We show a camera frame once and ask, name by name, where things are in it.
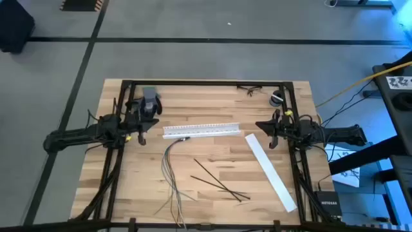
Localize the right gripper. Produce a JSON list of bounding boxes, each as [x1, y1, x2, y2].
[[256, 108, 294, 150]]

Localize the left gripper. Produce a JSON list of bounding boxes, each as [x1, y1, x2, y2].
[[128, 112, 160, 146]]

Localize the multicoloured wire harness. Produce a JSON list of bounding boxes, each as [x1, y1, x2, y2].
[[153, 136, 198, 230]]

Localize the white raceway cover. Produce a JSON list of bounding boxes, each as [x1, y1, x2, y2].
[[244, 133, 299, 213]]

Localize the white slotted cable raceway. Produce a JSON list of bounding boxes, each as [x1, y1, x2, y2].
[[162, 121, 242, 140]]

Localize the grey and black work glove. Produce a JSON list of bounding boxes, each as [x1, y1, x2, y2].
[[124, 86, 163, 123]]

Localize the black safety glasses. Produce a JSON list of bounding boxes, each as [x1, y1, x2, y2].
[[236, 84, 263, 97]]

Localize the black metal beam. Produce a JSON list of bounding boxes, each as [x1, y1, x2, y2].
[[328, 135, 400, 175]]

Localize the white paper sheet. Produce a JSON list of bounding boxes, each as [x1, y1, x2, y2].
[[324, 143, 361, 188]]

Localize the black side table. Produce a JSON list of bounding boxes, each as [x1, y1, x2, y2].
[[372, 50, 412, 152]]

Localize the orange black striped mat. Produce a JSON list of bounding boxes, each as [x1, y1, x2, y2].
[[59, 0, 104, 12]]

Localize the white marker tag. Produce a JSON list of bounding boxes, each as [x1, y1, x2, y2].
[[386, 75, 412, 90]]

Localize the black box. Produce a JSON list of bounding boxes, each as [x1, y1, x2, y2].
[[0, 0, 35, 54]]

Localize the black metal table frame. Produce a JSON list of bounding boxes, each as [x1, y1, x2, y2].
[[0, 79, 412, 232]]

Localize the black cable bundle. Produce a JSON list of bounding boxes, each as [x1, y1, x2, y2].
[[77, 151, 120, 223], [297, 173, 326, 223]]

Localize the black Netgear network switch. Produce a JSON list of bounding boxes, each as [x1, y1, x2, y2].
[[314, 190, 343, 220]]

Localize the yellow cable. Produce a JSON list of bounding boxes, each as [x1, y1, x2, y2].
[[315, 61, 412, 109]]

